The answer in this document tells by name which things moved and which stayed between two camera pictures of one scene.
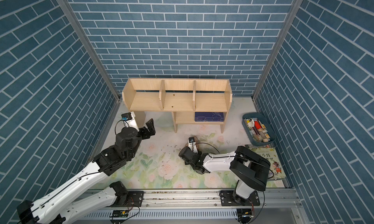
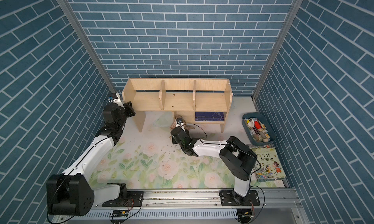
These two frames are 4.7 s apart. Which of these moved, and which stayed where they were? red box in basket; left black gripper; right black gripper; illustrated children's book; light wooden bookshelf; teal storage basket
Moved: left black gripper; right black gripper
Stayed: light wooden bookshelf; illustrated children's book; teal storage basket; red box in basket
